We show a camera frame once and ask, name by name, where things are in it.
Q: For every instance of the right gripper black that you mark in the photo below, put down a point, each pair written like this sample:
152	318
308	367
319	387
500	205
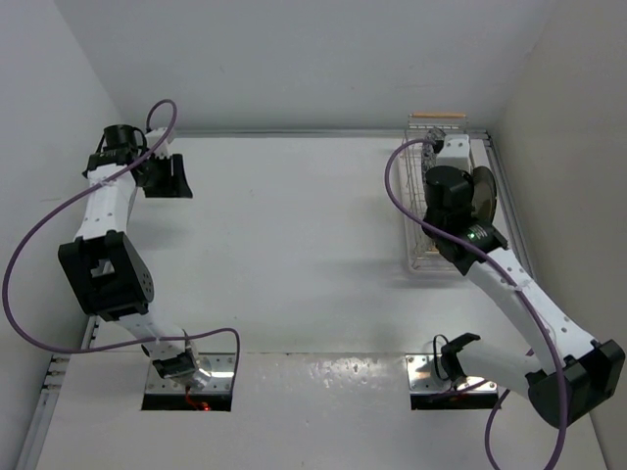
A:
468	176

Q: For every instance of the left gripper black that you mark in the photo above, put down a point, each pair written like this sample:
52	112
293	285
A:
172	186

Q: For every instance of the black checkered rim plate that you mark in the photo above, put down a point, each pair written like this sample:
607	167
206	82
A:
485	196

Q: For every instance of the blue floral white plate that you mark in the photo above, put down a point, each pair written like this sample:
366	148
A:
434	141

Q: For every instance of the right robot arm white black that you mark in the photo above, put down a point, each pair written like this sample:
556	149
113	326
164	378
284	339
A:
568	365

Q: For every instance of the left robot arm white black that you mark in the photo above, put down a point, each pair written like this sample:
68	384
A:
108	276

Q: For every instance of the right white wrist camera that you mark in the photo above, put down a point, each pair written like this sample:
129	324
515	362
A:
456	152

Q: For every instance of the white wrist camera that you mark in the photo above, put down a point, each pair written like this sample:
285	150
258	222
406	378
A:
159	140
456	152

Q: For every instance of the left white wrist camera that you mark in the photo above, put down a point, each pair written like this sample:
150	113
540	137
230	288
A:
159	140

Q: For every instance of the wire dish rack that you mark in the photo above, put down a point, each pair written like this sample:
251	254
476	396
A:
451	123

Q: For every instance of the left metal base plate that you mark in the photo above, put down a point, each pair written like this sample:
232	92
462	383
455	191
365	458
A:
216	377

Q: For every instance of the metal base plate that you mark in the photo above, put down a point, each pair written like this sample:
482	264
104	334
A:
424	381
216	377

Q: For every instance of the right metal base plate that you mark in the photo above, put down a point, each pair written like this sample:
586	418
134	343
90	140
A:
424	381

